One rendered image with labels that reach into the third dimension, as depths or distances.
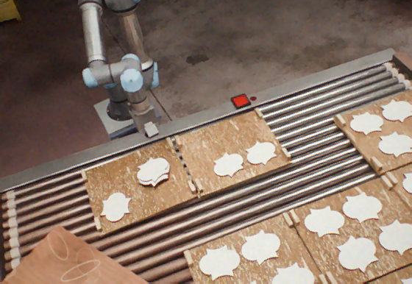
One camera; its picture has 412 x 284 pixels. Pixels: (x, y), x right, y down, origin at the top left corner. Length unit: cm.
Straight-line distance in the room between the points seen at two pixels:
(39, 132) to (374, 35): 293
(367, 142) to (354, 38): 228
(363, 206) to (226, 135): 66
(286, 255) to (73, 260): 74
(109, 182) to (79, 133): 169
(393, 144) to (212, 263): 90
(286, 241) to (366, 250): 27
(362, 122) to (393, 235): 56
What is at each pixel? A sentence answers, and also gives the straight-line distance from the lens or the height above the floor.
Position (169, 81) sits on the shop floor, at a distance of 380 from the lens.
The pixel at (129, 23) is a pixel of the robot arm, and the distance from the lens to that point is 200.
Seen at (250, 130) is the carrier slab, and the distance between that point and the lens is 200.
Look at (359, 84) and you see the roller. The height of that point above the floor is 92.
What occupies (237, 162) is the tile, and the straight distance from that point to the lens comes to 186.
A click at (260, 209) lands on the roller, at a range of 176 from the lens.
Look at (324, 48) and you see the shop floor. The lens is 403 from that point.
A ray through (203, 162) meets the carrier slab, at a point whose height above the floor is 94.
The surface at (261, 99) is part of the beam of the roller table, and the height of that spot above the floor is 92.
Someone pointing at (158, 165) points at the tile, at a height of 98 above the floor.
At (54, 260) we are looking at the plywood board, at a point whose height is 104.
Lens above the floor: 239
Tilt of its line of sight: 48 degrees down
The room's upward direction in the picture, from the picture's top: 9 degrees counter-clockwise
